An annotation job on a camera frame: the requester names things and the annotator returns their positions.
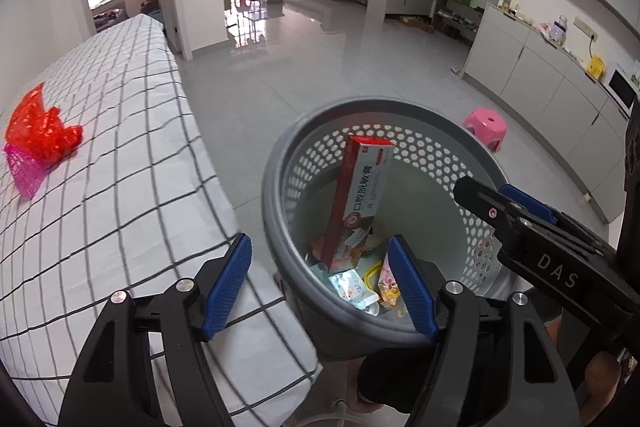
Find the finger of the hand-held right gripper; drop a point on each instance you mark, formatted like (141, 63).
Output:
(527, 202)
(487, 212)

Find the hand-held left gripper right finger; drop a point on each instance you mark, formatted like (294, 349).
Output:
(410, 292)

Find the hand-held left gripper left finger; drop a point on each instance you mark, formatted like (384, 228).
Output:
(227, 292)

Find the pink printed wrapper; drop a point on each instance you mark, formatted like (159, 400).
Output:
(390, 279)

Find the light blue printed packet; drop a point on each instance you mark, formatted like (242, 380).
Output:
(352, 287)

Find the grey perforated plastic basket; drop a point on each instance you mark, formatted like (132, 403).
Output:
(285, 227)

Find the red cardboard box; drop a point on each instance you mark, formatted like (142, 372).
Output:
(360, 197)

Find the person's right hand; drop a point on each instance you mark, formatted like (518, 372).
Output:
(602, 377)

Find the pink plastic stool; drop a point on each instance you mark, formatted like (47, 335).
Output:
(485, 124)

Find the person's leg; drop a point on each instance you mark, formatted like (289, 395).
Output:
(390, 382)

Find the white counter cabinet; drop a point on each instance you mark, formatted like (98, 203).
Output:
(535, 77)

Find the white microwave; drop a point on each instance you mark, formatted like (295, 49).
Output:
(619, 89)

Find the yellow box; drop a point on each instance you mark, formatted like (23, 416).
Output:
(595, 68)

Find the white toy bottle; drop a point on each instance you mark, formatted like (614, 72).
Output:
(557, 31)

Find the shoe rack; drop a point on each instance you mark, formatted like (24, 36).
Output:
(456, 18)

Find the flat cardboard box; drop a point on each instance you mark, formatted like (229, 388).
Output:
(417, 23)

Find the white checkered bed sheet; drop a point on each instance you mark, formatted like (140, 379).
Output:
(125, 117)

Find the pink plastic mesh tray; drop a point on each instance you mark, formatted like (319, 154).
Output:
(25, 172)

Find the red crumpled plastic wrapper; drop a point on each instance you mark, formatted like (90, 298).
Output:
(40, 132)

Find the white wall socket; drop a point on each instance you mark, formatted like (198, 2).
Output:
(585, 28)

